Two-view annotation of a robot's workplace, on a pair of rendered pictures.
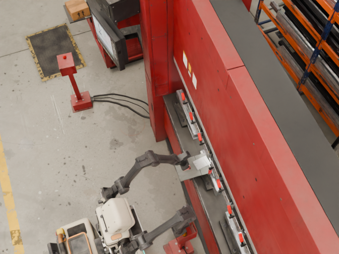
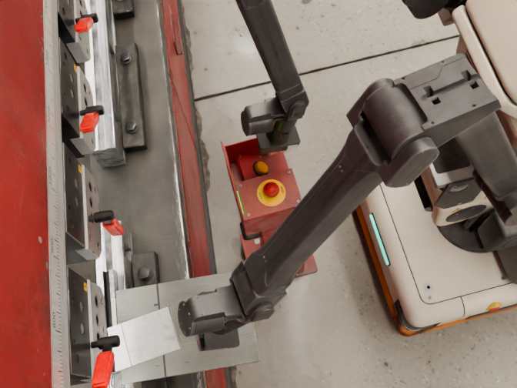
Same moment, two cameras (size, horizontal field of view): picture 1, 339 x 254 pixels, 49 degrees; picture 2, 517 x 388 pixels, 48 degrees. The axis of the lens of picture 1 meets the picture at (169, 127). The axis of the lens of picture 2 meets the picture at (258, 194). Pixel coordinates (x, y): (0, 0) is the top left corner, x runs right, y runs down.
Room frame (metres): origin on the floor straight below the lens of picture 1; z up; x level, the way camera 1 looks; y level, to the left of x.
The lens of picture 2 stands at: (1.44, 0.04, 2.13)
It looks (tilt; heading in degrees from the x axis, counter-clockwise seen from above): 68 degrees down; 195
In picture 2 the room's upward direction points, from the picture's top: 8 degrees counter-clockwise
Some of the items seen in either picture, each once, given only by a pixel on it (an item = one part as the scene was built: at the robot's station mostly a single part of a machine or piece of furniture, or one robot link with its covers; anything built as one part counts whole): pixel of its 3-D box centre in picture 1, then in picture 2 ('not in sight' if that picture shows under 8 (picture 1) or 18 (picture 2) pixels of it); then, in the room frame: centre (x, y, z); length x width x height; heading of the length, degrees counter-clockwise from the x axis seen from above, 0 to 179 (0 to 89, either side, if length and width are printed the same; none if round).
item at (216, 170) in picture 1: (220, 167); (59, 208); (1.17, -0.37, 1.26); 0.15 x 0.09 x 0.17; 16
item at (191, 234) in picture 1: (182, 227); (263, 182); (0.88, -0.09, 0.75); 0.20 x 0.16 x 0.18; 23
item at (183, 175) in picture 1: (192, 167); (185, 325); (1.30, -0.18, 1.00); 0.26 x 0.18 x 0.01; 106
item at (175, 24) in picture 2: not in sight; (175, 29); (0.31, -0.46, 0.59); 0.15 x 0.02 x 0.07; 16
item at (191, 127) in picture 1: (187, 113); not in sight; (1.87, -0.17, 0.92); 0.50 x 0.06 x 0.10; 16
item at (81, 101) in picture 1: (73, 83); not in sight; (2.65, 1.08, 0.41); 0.25 x 0.20 x 0.83; 106
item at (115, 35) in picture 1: (111, 38); not in sight; (2.34, 0.49, 1.42); 0.45 x 0.12 x 0.36; 31
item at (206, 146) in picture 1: (210, 144); (63, 331); (1.36, -0.31, 1.26); 0.15 x 0.09 x 0.17; 16
